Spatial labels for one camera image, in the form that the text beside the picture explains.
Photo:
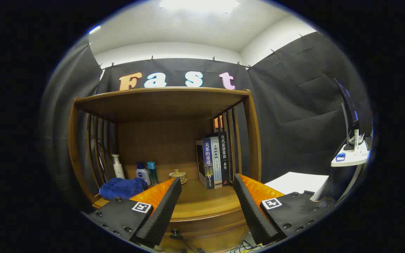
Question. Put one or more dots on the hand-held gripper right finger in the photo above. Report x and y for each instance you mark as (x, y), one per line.
(253, 211)

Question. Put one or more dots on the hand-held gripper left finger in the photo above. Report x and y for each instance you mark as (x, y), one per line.
(160, 211)

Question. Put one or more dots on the black drawer knob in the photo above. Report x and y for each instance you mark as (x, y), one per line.
(176, 234)

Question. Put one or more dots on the wooden drawer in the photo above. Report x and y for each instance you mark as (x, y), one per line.
(209, 228)

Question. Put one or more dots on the white cabinet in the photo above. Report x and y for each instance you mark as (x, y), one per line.
(294, 182)

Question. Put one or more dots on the wooden cabinet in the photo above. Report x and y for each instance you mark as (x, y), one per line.
(160, 105)

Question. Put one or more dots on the teal bottle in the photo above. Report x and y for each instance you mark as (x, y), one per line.
(152, 174)

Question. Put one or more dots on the beige lidded tea cup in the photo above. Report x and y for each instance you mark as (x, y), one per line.
(178, 175)

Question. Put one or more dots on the white lotion bottle blue cap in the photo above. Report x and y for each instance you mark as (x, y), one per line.
(142, 174)

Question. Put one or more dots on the blue towel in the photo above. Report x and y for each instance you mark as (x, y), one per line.
(121, 188)

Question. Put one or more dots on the white pump bottle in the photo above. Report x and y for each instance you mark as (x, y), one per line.
(119, 170)

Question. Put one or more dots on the book with white spine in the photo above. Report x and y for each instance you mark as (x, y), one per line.
(216, 165)

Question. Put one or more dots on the book with black spine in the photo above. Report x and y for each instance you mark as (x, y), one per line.
(224, 158)

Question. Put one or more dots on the book with blue spine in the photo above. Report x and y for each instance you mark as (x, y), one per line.
(207, 161)

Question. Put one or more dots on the small blue object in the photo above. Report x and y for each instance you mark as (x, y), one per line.
(340, 157)

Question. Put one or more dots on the white side table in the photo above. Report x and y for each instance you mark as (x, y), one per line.
(350, 160)

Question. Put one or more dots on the white green tube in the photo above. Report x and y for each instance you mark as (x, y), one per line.
(356, 137)

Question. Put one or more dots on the black monitor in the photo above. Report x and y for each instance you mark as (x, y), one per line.
(348, 109)

